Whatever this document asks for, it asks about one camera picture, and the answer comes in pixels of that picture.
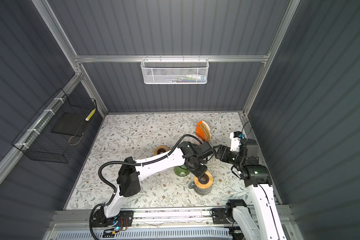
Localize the wooden dripper ring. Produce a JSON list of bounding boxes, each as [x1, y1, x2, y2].
[[153, 145, 171, 157], [193, 170, 214, 190]]

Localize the grey glass carafe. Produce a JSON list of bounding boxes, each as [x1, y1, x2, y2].
[[188, 182, 213, 196]]

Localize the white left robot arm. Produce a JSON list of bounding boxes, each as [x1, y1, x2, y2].
[[98, 142, 214, 219]]

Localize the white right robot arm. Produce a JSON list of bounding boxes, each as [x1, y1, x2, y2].
[[214, 138, 287, 240]]

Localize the orange coffee filter box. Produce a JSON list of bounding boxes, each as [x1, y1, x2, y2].
[[195, 121, 212, 142]]

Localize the floral table mat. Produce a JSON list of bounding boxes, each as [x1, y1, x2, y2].
[[66, 113, 252, 210]]

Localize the white ribbed front panel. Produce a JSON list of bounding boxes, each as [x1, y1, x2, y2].
[[55, 227, 233, 240]]

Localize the black corrugated cable hose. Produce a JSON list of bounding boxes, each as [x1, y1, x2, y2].
[[89, 134, 203, 240]]

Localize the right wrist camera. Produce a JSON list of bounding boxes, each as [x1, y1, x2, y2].
[[230, 131, 244, 152]]

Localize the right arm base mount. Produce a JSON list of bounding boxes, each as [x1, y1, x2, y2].
[[210, 199, 247, 225]]

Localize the white wire mesh basket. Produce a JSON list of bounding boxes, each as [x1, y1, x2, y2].
[[141, 59, 210, 85]]

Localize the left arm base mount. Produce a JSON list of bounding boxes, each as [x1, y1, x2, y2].
[[90, 209, 134, 228]]

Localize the black wire basket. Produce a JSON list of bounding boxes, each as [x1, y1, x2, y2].
[[12, 91, 97, 164]]

